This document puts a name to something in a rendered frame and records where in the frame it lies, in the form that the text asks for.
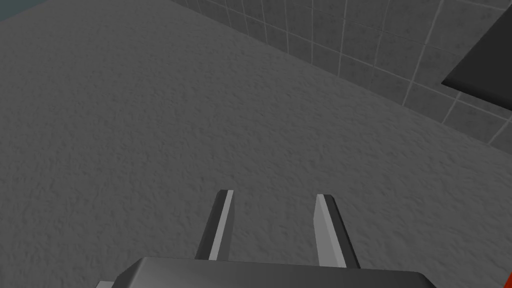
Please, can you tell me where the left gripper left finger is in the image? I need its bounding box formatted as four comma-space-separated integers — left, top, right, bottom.
194, 189, 235, 262

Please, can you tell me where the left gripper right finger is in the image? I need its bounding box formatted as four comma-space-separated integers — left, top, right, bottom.
312, 193, 361, 270

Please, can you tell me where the black flat panel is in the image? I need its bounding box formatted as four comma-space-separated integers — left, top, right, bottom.
440, 5, 512, 112

